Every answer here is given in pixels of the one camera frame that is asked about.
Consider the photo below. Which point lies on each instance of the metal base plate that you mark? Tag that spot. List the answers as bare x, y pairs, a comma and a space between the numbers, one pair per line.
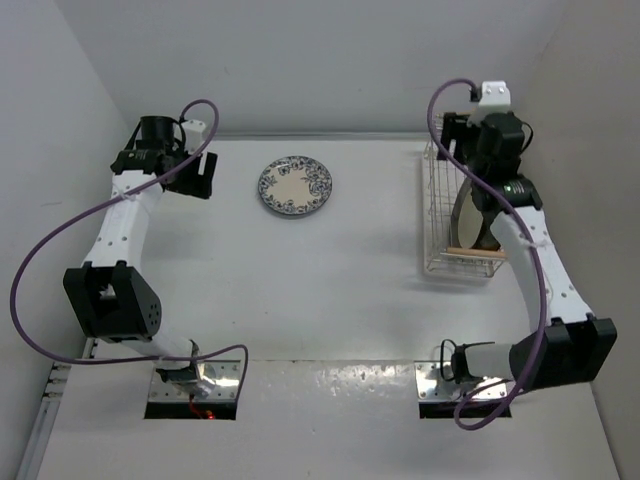
225, 380
438, 397

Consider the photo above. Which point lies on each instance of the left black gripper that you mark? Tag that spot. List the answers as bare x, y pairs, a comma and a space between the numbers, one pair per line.
196, 184

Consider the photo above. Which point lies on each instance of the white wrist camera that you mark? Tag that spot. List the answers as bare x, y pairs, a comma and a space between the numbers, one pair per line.
196, 134
489, 98

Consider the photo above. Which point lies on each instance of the back aluminium frame rail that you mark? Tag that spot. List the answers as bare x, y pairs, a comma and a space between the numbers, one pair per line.
332, 136

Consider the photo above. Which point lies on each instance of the brown rim cream plate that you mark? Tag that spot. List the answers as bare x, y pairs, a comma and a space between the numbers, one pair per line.
467, 229

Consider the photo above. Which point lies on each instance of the checkered rim dark plate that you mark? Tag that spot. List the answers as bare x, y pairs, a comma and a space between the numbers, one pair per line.
488, 242

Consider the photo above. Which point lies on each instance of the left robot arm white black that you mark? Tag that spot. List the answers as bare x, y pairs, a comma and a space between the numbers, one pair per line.
111, 299

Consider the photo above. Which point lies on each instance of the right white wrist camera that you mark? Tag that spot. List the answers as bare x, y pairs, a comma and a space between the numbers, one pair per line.
489, 98

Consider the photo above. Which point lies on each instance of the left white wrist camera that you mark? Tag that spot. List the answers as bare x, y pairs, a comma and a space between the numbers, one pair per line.
196, 134

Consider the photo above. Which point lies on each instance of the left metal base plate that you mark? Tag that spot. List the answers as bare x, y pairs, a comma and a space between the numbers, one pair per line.
225, 380

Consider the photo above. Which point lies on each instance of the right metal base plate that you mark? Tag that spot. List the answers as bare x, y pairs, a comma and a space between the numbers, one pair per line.
438, 397

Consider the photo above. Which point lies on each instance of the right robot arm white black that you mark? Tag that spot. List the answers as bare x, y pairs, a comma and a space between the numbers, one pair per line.
568, 343

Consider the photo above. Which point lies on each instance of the blue floral plate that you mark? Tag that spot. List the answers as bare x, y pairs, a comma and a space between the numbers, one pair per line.
295, 185

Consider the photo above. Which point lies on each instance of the left aluminium frame rail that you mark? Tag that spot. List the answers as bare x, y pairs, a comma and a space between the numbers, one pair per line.
43, 425

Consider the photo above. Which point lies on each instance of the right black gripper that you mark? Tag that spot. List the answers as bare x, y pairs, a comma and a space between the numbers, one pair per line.
455, 131

